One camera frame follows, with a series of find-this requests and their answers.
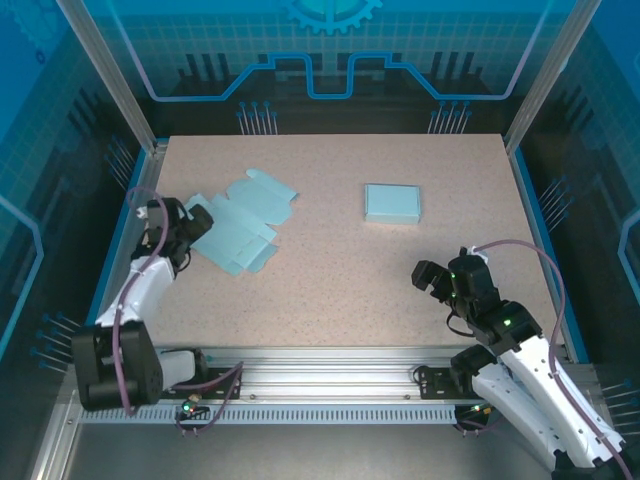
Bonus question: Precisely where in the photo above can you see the light blue paper box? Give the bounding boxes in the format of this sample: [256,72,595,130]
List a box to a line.
[183,168,301,276]
[363,183,422,226]

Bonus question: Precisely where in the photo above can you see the blue table edge strip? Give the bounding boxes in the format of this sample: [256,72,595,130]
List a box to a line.
[73,147,151,365]
[508,147,590,365]

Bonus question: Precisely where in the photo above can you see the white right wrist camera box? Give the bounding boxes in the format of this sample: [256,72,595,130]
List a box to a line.
[459,244,490,265]

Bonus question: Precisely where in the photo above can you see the aluminium table side rail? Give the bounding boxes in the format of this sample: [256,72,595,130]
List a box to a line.
[84,142,169,364]

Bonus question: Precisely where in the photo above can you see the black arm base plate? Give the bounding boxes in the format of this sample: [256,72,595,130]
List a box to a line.
[417,367,511,400]
[152,367,245,400]

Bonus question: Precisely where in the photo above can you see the cable connector with LED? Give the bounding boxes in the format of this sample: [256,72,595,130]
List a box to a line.
[178,394,210,420]
[467,399,501,419]

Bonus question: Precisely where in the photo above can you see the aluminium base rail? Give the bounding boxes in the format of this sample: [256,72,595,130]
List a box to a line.
[64,346,599,407]

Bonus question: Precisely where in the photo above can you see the aluminium frame post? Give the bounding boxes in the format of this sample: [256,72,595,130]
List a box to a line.
[55,0,170,155]
[503,0,609,155]

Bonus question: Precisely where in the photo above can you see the slotted grey cable duct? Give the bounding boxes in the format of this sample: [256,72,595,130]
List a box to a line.
[78,405,459,425]

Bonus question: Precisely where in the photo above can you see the aluminium lower frame rail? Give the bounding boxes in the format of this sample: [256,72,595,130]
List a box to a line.
[27,389,84,480]

